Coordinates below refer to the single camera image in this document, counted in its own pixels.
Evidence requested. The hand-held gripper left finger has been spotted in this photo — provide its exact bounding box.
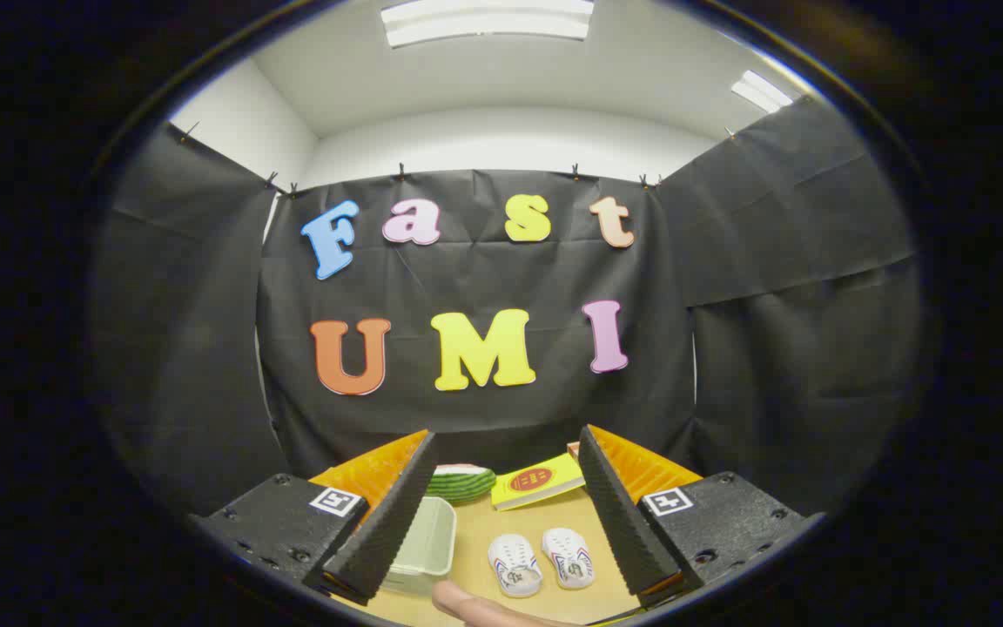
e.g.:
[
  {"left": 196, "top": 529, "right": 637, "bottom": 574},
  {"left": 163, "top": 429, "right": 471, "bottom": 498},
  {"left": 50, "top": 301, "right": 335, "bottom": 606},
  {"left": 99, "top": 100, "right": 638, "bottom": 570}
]
[{"left": 188, "top": 429, "right": 439, "bottom": 608}]

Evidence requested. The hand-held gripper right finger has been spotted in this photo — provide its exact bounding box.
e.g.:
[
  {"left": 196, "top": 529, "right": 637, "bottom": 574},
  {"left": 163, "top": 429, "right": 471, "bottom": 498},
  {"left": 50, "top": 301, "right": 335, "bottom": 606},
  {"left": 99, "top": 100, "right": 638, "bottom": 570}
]
[{"left": 577, "top": 424, "right": 825, "bottom": 602}]

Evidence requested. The pale green storage box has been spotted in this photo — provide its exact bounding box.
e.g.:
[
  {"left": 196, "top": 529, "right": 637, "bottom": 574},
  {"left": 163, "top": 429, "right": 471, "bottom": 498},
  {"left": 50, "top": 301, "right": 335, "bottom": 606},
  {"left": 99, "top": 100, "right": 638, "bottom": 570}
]
[{"left": 380, "top": 496, "right": 459, "bottom": 597}]

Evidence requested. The white striped canvas shoe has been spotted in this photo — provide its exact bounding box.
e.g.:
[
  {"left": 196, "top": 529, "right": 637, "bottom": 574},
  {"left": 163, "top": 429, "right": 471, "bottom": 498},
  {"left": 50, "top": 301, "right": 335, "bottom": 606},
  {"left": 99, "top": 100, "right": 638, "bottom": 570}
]
[
  {"left": 542, "top": 527, "right": 596, "bottom": 590},
  {"left": 488, "top": 533, "right": 544, "bottom": 599}
]

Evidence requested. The watermelon slice plush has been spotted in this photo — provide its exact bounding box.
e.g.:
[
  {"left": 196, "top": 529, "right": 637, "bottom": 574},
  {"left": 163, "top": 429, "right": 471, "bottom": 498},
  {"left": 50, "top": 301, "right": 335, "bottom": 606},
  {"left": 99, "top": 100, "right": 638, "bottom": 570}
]
[{"left": 426, "top": 463, "right": 498, "bottom": 504}]

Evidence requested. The yellow book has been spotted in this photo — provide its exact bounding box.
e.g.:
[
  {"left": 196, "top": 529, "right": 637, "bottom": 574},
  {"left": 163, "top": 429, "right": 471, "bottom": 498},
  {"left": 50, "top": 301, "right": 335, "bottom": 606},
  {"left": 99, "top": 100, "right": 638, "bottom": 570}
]
[{"left": 490, "top": 453, "right": 587, "bottom": 512}]

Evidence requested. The row of black cloth clips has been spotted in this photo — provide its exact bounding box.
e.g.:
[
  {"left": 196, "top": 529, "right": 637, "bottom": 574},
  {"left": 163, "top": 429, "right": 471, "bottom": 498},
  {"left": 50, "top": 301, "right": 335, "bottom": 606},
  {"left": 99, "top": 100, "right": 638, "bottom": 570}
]
[{"left": 179, "top": 122, "right": 737, "bottom": 197}]

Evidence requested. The small ceiling light panel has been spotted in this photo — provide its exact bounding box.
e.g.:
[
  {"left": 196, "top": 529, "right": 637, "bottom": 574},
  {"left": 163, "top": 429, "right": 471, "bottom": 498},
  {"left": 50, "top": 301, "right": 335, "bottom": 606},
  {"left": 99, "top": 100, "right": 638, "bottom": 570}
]
[{"left": 730, "top": 70, "right": 794, "bottom": 114}]

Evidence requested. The long ceiling light panel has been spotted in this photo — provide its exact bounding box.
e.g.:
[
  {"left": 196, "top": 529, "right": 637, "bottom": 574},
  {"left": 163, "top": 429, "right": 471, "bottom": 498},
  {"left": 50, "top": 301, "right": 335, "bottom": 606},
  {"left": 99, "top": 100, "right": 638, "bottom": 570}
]
[{"left": 380, "top": 0, "right": 596, "bottom": 49}]

